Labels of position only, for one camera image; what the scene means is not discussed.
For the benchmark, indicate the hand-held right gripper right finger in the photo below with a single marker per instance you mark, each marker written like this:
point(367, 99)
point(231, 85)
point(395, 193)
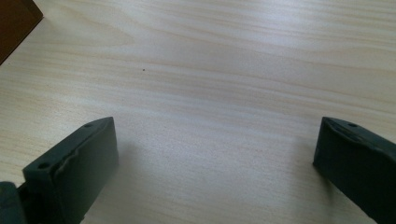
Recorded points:
point(358, 165)

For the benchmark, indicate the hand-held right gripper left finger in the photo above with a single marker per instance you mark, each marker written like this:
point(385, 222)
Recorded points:
point(77, 165)

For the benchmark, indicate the dark brown wooden board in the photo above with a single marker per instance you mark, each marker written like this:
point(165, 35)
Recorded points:
point(14, 21)

